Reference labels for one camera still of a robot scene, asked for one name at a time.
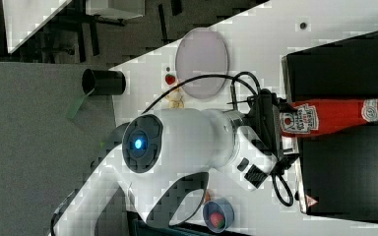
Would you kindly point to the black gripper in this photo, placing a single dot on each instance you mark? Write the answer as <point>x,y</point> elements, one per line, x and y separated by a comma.
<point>264,118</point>

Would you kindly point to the red ketchup bottle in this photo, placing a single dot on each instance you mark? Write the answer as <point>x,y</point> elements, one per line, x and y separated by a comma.
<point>317,117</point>

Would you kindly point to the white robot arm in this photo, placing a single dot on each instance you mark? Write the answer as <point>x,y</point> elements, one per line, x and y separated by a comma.
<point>161,161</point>

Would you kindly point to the black toaster oven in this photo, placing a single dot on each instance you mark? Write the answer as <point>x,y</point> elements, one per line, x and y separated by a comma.
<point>337,173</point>

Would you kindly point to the lavender oval plate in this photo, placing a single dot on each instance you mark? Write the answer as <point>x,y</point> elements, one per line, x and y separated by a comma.
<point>201,52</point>

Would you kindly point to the peeled toy banana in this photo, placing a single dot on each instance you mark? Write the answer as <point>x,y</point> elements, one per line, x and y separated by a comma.
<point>175,99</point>

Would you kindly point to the blue bowl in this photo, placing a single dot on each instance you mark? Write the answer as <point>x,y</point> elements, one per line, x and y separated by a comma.
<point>221,205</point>

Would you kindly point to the red toy strawberry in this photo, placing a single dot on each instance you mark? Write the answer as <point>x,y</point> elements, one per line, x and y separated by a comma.
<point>170,79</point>

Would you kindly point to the white side table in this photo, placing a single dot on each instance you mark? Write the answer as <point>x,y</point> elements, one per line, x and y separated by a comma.
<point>23,18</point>

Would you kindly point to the black cylinder post upper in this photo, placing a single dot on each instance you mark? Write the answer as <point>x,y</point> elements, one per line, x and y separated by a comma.
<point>98,82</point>

